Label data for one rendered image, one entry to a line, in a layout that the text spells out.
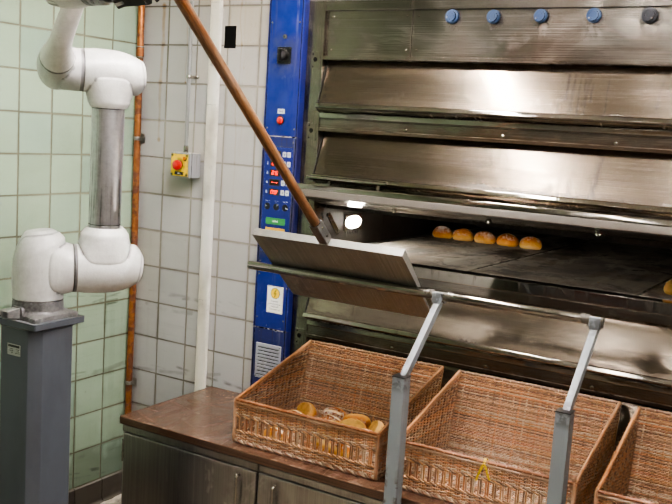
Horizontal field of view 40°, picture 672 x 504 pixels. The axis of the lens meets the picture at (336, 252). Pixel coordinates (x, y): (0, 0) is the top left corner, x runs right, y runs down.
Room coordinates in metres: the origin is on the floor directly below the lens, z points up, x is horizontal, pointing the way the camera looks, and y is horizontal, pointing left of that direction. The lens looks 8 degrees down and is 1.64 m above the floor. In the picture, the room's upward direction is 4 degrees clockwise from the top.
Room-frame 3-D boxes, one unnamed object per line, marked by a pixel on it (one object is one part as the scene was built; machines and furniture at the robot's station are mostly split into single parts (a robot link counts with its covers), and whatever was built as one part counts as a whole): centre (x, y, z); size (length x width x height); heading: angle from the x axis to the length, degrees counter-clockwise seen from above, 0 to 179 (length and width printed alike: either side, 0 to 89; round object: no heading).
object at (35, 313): (2.83, 0.94, 1.03); 0.22 x 0.18 x 0.06; 150
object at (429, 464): (2.73, -0.57, 0.72); 0.56 x 0.49 x 0.28; 60
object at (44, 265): (2.85, 0.92, 1.17); 0.18 x 0.16 x 0.22; 111
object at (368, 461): (3.04, -0.05, 0.72); 0.56 x 0.49 x 0.28; 60
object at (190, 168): (3.71, 0.63, 1.46); 0.10 x 0.07 x 0.10; 59
